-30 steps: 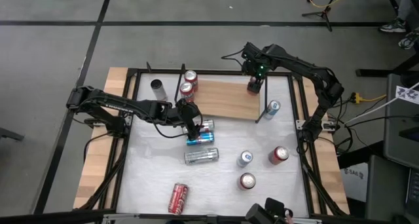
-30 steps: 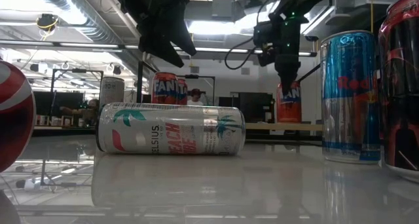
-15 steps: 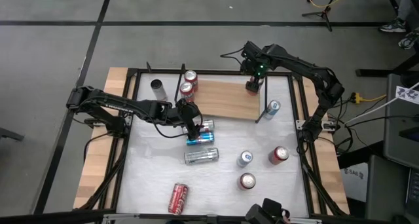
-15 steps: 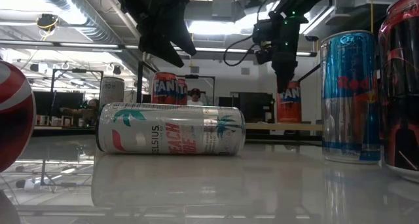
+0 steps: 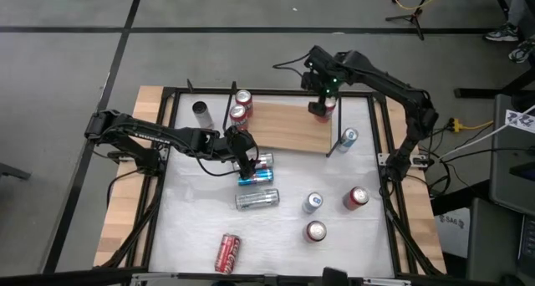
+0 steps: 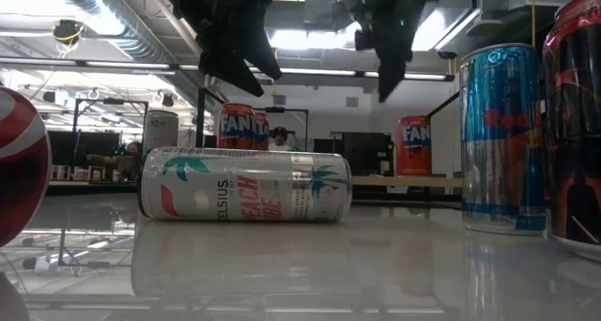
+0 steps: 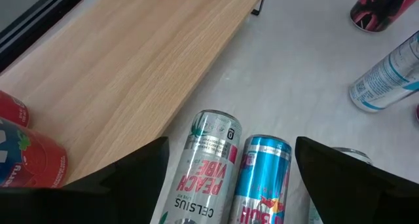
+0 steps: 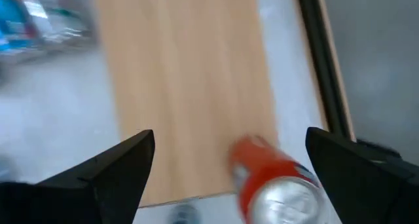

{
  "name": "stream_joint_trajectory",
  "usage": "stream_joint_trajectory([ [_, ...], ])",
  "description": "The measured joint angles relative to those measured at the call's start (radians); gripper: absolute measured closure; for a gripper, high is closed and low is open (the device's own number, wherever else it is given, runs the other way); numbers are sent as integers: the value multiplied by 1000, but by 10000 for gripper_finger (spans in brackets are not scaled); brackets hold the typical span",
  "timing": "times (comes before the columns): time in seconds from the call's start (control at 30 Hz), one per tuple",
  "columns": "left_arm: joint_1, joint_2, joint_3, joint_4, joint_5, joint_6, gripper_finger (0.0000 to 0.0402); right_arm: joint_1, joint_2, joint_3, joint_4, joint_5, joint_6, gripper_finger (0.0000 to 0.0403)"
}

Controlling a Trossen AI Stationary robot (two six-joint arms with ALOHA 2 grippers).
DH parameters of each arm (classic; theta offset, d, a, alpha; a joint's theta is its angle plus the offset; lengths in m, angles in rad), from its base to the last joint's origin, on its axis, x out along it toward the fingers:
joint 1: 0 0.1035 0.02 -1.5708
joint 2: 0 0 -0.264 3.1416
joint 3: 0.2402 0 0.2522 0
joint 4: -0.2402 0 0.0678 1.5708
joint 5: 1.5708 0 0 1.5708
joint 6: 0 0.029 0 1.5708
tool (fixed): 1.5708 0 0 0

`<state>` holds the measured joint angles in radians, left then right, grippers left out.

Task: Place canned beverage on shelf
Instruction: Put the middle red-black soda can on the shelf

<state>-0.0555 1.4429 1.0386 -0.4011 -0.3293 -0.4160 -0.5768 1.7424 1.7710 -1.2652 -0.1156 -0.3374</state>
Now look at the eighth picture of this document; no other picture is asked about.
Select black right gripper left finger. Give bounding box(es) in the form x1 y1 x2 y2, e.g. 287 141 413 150
0 129 156 224

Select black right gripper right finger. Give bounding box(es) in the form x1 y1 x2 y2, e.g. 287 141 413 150
306 127 419 224

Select red soda can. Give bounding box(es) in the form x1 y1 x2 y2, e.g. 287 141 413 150
228 134 328 224

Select silver slim can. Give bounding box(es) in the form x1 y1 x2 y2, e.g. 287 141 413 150
29 0 99 50

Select blue slim can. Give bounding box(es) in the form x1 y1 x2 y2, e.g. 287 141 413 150
0 0 37 53

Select wooden shelf with black legs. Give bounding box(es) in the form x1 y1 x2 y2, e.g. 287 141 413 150
93 0 279 208

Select blue silver Red Bull can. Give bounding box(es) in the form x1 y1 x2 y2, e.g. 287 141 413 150
168 202 200 224

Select black metal table frame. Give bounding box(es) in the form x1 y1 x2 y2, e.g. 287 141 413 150
296 0 356 141

